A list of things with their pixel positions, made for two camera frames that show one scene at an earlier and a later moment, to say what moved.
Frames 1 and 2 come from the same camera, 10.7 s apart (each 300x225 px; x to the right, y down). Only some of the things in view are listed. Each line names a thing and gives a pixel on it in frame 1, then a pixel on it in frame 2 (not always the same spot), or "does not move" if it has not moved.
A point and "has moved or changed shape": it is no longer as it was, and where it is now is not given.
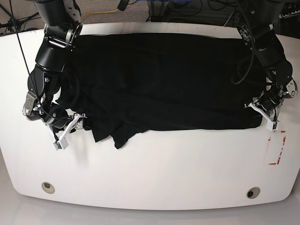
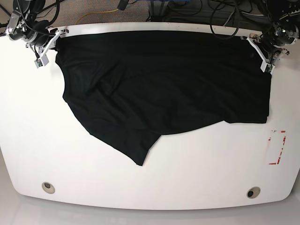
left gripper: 61,123 -> 41,38
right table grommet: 252,192 does not move
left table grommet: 48,187 does not move
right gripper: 267,104 -> 272,45
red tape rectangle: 283,143 does not move
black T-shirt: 123,84 has moved or changed shape
